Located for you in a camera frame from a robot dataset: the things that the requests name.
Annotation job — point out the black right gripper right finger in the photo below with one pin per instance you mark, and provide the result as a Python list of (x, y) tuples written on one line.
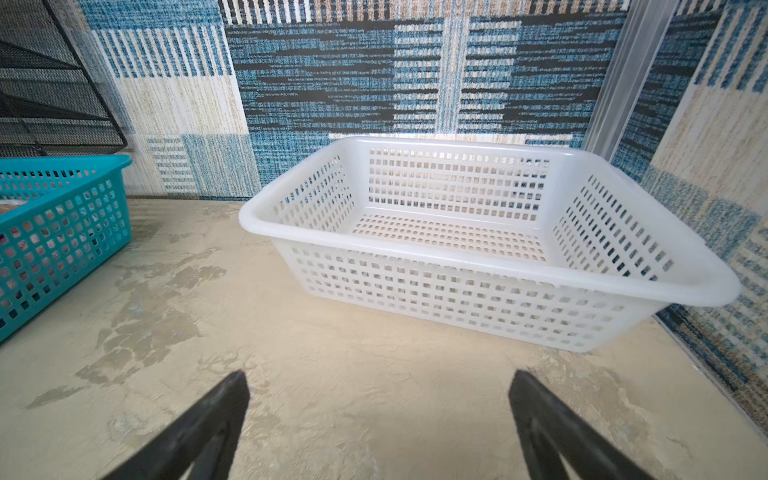
[(552, 435)]

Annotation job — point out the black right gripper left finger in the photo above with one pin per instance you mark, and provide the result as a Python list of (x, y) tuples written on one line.
[(201, 443)]

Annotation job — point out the white plastic basket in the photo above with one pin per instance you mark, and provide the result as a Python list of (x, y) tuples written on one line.
[(546, 245)]

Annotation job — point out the teal plastic basket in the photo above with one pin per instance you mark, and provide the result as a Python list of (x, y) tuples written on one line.
[(73, 216)]

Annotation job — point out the black wire shelf rack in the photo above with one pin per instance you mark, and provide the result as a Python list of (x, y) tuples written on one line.
[(50, 105)]

